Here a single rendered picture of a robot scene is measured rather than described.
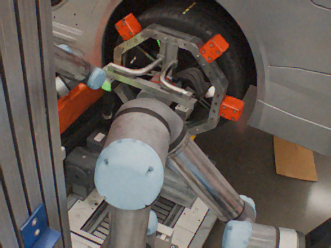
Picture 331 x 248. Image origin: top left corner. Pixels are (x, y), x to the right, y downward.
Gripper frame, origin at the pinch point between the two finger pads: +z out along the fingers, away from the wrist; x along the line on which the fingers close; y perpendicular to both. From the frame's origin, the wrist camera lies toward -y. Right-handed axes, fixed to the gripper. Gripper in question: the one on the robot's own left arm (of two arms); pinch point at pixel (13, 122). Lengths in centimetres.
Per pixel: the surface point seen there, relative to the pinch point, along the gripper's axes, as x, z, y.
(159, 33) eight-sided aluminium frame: 8, -69, -3
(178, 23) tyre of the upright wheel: 10, -79, -4
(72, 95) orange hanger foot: 16, -26, -44
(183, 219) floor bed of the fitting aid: 106, -32, -28
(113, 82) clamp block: 13.9, -41.3, -5.5
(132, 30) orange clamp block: 3, -63, -14
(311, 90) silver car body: 56, -101, 32
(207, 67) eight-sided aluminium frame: 29, -75, 8
